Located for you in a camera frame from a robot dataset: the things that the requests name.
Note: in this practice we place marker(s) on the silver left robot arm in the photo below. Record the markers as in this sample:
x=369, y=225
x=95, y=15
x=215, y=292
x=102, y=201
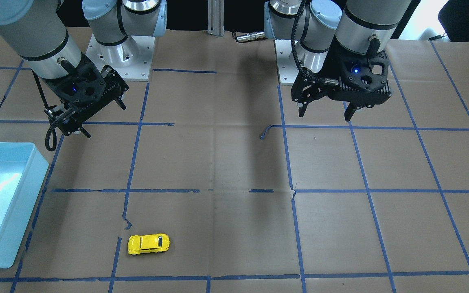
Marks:
x=321, y=20

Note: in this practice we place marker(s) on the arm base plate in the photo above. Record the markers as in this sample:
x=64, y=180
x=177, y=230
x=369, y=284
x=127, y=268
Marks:
x=287, y=65
x=132, y=59

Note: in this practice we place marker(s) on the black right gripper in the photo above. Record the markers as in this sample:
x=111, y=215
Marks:
x=53, y=90

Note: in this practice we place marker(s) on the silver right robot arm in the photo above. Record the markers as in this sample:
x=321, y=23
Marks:
x=34, y=31

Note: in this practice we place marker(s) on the aluminium frame post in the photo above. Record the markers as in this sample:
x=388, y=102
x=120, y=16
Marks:
x=215, y=13

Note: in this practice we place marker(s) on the silver cable connector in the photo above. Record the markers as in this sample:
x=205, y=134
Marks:
x=250, y=37

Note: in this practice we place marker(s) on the brown paper table cover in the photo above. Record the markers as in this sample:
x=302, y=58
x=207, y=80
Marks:
x=212, y=153

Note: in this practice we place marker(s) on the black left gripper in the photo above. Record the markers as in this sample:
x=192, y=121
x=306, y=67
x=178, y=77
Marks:
x=334, y=67

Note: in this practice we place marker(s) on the light blue plastic bin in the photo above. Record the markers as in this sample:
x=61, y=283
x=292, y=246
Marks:
x=22, y=172

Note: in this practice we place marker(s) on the yellow toy beetle car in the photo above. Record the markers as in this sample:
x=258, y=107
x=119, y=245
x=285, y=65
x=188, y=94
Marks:
x=148, y=244

